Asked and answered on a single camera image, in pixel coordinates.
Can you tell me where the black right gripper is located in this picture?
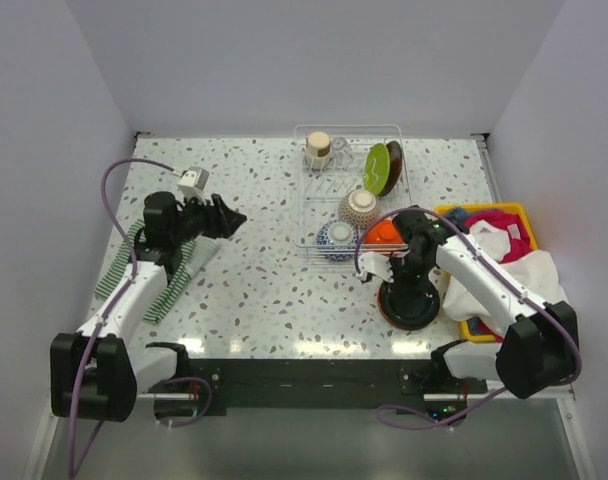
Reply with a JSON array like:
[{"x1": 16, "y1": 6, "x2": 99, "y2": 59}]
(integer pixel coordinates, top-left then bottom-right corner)
[{"x1": 380, "y1": 251, "x2": 435, "y2": 302}]

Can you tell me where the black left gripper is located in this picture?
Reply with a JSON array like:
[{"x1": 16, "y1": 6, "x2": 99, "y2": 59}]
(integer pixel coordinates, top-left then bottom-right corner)
[{"x1": 170, "y1": 190, "x2": 246, "y2": 246}]

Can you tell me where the orange bowl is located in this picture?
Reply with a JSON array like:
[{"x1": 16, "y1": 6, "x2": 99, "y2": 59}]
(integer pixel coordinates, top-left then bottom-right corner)
[{"x1": 362, "y1": 219, "x2": 406, "y2": 256}]

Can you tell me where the blue white patterned bowl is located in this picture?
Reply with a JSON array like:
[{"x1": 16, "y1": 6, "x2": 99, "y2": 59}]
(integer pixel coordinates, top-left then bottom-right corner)
[{"x1": 316, "y1": 220, "x2": 358, "y2": 262}]

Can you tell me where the brown patterned bowl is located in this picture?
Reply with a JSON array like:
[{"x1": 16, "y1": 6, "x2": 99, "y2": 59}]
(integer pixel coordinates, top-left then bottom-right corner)
[{"x1": 338, "y1": 188, "x2": 380, "y2": 229}]

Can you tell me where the beige steel cup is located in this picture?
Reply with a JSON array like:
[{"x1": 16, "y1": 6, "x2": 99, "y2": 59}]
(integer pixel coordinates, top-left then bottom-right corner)
[{"x1": 305, "y1": 131, "x2": 332, "y2": 170}]

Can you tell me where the lime green plate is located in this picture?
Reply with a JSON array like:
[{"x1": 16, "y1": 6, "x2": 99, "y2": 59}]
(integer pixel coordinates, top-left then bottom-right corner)
[{"x1": 363, "y1": 143, "x2": 391, "y2": 196}]

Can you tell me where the clear wire dish rack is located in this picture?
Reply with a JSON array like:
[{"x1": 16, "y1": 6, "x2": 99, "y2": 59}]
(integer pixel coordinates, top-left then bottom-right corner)
[{"x1": 293, "y1": 125, "x2": 411, "y2": 265}]

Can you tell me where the clear glass cup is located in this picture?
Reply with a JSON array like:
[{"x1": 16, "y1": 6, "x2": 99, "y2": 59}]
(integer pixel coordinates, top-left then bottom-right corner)
[{"x1": 331, "y1": 136, "x2": 353, "y2": 164}]

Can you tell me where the red floral plate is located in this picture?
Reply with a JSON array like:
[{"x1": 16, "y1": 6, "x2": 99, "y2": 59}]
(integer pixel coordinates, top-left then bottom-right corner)
[{"x1": 380, "y1": 140, "x2": 404, "y2": 197}]

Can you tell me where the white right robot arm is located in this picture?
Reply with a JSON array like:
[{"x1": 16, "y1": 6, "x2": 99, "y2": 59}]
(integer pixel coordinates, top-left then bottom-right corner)
[{"x1": 378, "y1": 206, "x2": 582, "y2": 399}]

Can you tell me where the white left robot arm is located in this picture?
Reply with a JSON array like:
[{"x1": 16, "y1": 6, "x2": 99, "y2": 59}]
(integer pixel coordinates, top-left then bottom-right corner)
[{"x1": 50, "y1": 191, "x2": 247, "y2": 422}]

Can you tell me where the green white striped cloth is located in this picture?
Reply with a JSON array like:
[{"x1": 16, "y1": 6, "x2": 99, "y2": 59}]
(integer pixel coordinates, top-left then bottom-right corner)
[{"x1": 94, "y1": 236, "x2": 220, "y2": 325}]

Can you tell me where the blue cloth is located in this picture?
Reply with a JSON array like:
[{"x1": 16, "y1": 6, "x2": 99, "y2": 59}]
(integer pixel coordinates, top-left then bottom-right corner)
[{"x1": 443, "y1": 207, "x2": 472, "y2": 229}]

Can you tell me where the white towel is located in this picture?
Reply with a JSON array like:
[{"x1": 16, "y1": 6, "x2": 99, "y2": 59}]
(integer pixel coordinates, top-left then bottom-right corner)
[{"x1": 443, "y1": 250, "x2": 568, "y2": 325}]

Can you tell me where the yellow plastic basket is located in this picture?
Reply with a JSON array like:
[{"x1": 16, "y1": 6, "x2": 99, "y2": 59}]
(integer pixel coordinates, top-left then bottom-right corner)
[{"x1": 434, "y1": 203, "x2": 538, "y2": 344}]

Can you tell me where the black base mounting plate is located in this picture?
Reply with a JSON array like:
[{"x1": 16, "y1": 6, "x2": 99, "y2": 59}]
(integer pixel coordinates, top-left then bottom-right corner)
[{"x1": 179, "y1": 359, "x2": 487, "y2": 416}]

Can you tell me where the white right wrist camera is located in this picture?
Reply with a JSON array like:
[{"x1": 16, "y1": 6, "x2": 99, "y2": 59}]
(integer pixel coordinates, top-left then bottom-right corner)
[{"x1": 356, "y1": 251, "x2": 394, "y2": 283}]

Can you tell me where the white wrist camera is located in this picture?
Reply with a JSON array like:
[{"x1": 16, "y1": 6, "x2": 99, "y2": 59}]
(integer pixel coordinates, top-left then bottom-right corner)
[
  {"x1": 173, "y1": 167, "x2": 209, "y2": 205},
  {"x1": 356, "y1": 251, "x2": 394, "y2": 283}
]

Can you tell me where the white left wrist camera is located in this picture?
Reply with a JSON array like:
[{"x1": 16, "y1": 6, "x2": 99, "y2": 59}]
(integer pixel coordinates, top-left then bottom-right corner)
[{"x1": 173, "y1": 167, "x2": 209, "y2": 205}]

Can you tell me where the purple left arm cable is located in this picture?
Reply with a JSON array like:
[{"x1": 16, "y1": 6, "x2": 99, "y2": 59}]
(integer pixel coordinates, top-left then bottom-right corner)
[{"x1": 66, "y1": 157, "x2": 215, "y2": 480}]

